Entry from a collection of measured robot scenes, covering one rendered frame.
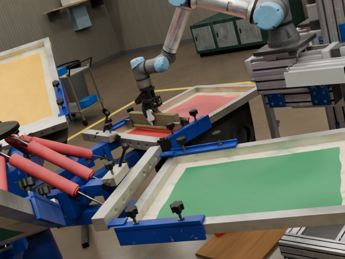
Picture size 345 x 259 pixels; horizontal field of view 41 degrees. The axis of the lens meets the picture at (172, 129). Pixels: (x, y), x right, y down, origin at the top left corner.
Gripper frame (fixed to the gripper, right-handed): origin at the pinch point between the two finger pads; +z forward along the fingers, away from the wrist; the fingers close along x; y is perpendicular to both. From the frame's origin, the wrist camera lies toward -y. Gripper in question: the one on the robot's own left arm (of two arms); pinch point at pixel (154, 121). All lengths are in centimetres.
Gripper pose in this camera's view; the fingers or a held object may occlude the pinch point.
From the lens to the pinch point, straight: 249.6
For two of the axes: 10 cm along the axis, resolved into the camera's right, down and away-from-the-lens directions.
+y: 6.4, 0.6, -7.7
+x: 7.2, -4.1, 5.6
